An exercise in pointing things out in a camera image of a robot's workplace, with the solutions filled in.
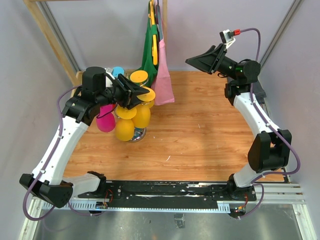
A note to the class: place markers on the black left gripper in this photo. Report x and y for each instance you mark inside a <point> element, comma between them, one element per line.
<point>130,91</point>

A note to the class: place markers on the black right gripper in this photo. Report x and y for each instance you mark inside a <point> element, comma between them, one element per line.
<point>210,61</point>

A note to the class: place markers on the yellow wine glass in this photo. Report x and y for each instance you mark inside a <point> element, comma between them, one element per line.
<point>139,77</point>
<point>143,113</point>
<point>124,128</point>

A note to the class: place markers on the blue plastic wine glass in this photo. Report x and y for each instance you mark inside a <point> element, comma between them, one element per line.
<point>117,70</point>

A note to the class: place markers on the magenta plastic wine glass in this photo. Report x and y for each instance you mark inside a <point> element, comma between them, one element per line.
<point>105,121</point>

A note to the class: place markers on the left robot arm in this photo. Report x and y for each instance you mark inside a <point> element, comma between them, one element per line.
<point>98,89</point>

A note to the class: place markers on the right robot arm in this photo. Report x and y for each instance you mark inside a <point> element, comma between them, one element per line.
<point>270,150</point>

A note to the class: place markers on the chrome wine glass rack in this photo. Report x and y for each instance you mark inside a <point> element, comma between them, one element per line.
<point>139,133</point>

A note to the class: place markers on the pink shirt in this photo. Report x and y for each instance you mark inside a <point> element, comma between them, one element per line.
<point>162,84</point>

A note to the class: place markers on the green tank top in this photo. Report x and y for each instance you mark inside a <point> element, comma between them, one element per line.
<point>147,59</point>

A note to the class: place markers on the folded dark grey cloth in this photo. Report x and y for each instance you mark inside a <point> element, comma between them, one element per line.
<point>260,92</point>

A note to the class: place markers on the yellow plastic hanger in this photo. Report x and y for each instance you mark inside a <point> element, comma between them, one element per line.
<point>152,22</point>

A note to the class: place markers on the grey hanger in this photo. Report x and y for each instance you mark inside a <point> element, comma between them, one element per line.
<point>159,20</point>

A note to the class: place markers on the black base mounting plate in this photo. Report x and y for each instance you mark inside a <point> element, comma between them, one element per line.
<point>168,195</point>

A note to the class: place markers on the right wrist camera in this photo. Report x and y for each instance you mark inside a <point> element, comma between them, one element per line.
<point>228,37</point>

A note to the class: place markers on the wooden clothes rack frame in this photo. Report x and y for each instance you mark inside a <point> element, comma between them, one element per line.
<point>84,33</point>

